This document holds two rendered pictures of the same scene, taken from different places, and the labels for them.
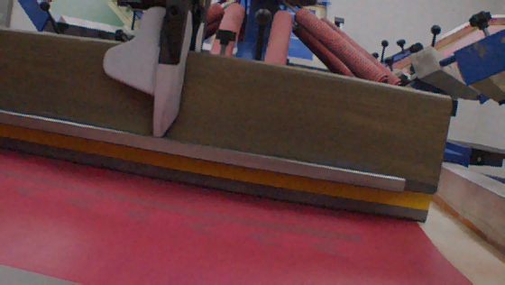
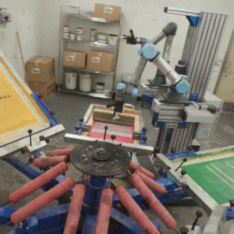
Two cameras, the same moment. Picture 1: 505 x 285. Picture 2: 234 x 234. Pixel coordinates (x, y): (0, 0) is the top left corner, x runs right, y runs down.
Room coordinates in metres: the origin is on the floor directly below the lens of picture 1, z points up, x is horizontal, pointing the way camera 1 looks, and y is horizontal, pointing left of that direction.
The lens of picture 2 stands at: (2.50, 0.06, 1.98)
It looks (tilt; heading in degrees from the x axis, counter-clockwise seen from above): 25 degrees down; 179
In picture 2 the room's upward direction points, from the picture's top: 8 degrees clockwise
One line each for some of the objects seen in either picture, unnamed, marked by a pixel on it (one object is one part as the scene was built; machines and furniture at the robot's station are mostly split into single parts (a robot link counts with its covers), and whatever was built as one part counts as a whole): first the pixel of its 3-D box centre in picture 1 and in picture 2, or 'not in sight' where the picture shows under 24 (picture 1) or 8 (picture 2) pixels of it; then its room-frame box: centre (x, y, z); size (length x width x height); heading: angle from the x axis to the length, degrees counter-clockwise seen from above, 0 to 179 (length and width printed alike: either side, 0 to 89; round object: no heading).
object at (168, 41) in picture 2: not in sight; (167, 47); (-0.33, 0.55, 1.63); 0.15 x 0.12 x 0.55; 166
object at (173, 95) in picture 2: not in sight; (176, 93); (0.29, 0.62, 1.31); 0.15 x 0.15 x 0.10
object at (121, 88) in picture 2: not in sight; (120, 90); (0.40, 0.09, 1.30); 0.09 x 0.08 x 0.11; 87
